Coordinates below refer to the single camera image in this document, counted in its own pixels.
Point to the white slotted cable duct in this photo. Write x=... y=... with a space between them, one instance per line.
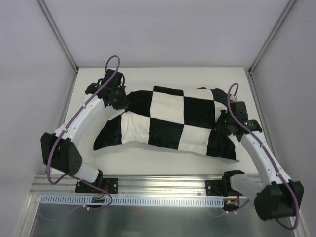
x=134 y=201

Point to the left aluminium frame post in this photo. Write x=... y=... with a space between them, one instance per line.
x=54 y=28

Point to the aluminium frame post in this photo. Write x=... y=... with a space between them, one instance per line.
x=272 y=34
x=54 y=28

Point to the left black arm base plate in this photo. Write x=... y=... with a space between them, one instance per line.
x=107 y=184

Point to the aluminium mounting rail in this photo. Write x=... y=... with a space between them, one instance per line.
x=187 y=186

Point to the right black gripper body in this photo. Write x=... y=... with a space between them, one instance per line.
x=224 y=124

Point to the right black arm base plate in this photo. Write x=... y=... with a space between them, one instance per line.
x=220 y=188

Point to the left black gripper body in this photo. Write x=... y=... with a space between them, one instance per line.
x=119 y=99

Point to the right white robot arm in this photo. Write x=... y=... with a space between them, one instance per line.
x=278 y=196

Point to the right aluminium frame post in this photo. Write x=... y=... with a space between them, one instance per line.
x=272 y=34

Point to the black white checkered pillowcase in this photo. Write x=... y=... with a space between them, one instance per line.
x=164 y=117

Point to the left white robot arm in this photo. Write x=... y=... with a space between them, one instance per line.
x=59 y=149

